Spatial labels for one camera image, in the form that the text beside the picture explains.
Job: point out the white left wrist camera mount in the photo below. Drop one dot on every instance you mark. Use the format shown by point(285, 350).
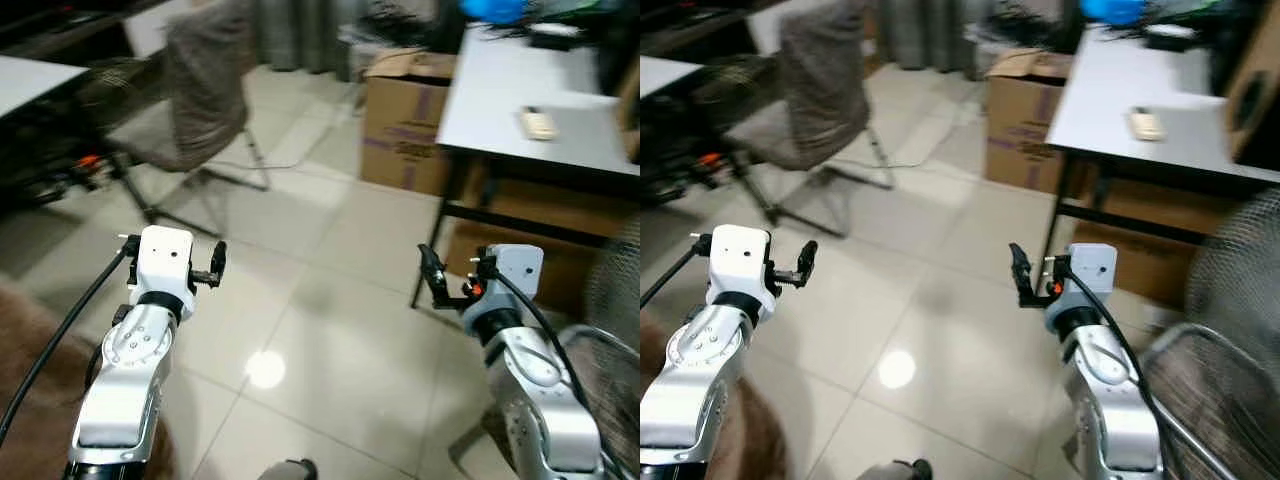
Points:
point(738, 260)
point(160, 260)

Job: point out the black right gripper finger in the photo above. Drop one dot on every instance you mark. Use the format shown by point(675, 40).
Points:
point(435, 275)
point(1022, 272)

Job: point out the white table black frame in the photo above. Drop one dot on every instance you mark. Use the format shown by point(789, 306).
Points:
point(490, 110)
point(1195, 140)

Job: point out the black and red equipment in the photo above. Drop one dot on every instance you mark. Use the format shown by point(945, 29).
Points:
point(50, 150)
point(690, 140)

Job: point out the brown fabric folding chair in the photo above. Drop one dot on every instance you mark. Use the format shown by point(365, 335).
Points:
point(820, 90)
point(205, 90)

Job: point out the blue round object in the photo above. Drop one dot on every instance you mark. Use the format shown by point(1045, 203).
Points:
point(1112, 8)
point(492, 8)

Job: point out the grey curtain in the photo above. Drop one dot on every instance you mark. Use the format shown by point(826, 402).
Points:
point(300, 30)
point(920, 30)

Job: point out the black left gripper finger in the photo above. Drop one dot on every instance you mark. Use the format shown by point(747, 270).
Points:
point(807, 264)
point(218, 265)

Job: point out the wide plain cardboard box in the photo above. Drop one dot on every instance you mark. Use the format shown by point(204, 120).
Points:
point(1150, 240)
point(530, 230)

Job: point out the brown wooden speaker box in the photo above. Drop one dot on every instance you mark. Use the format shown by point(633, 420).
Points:
point(1255, 100)

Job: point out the white flat device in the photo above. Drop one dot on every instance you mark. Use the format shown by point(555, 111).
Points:
point(555, 33)
point(1170, 35)

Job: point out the white remote control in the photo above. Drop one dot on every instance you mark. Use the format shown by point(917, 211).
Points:
point(1149, 124)
point(538, 124)

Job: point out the cardboard box with purple print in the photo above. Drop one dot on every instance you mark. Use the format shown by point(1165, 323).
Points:
point(1025, 120)
point(405, 120)

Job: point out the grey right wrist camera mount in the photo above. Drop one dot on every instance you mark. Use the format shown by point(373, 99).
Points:
point(515, 268)
point(1092, 265)

